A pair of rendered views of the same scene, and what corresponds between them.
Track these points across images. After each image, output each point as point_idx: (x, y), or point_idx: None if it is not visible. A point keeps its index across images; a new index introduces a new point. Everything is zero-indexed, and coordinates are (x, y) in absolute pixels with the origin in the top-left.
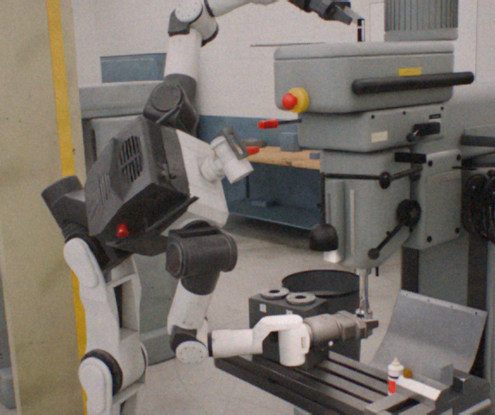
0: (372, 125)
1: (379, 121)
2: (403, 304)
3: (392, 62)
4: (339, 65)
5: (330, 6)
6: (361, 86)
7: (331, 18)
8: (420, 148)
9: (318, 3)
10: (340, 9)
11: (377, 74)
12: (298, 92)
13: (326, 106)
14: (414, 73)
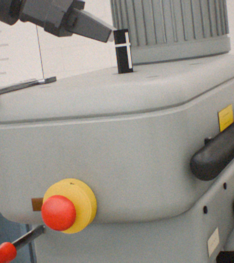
0: (206, 226)
1: (210, 213)
2: None
3: (212, 104)
4: (162, 126)
5: (68, 10)
6: (216, 164)
7: (64, 32)
8: (232, 233)
9: (42, 7)
10: (85, 14)
11: (205, 131)
12: (76, 191)
13: (142, 212)
14: (228, 116)
